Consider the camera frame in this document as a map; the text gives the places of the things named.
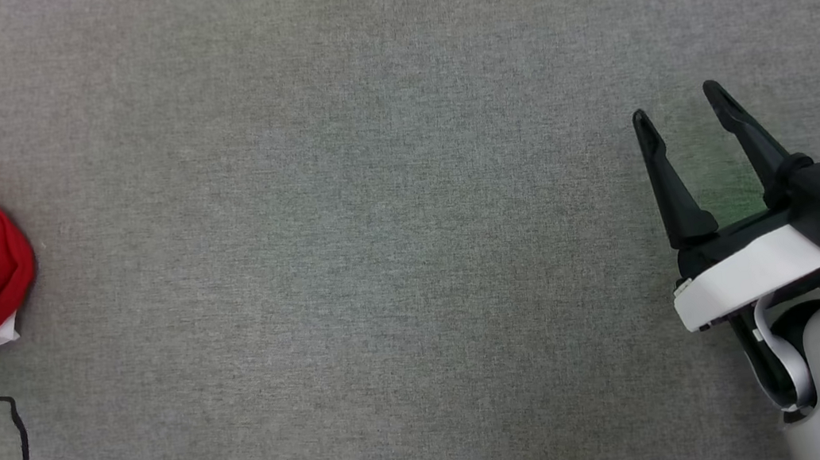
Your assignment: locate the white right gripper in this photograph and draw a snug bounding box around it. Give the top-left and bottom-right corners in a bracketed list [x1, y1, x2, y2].
[629, 65, 820, 338]

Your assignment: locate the grey fabric sofa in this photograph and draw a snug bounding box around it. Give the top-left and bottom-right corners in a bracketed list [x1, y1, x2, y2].
[0, 0, 820, 460]

